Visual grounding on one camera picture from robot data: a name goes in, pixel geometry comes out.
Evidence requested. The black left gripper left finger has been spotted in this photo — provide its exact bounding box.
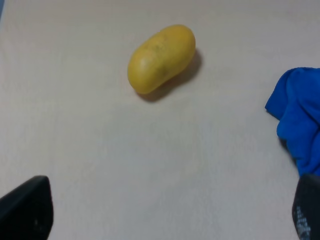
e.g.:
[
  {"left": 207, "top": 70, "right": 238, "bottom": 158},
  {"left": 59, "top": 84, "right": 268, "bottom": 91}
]
[{"left": 0, "top": 175, "right": 54, "bottom": 240}]

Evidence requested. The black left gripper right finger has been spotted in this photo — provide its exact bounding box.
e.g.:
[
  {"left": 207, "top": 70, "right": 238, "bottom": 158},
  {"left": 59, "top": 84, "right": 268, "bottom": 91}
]
[{"left": 292, "top": 174, "right": 320, "bottom": 240}]

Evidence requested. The blue crumpled cloth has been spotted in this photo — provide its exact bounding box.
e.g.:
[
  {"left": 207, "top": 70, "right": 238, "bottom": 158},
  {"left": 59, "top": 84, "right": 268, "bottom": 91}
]
[{"left": 265, "top": 67, "right": 320, "bottom": 176}]

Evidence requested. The yellow mango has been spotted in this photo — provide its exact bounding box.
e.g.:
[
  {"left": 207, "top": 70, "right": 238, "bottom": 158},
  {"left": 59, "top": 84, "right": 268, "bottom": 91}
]
[{"left": 127, "top": 24, "right": 196, "bottom": 95}]

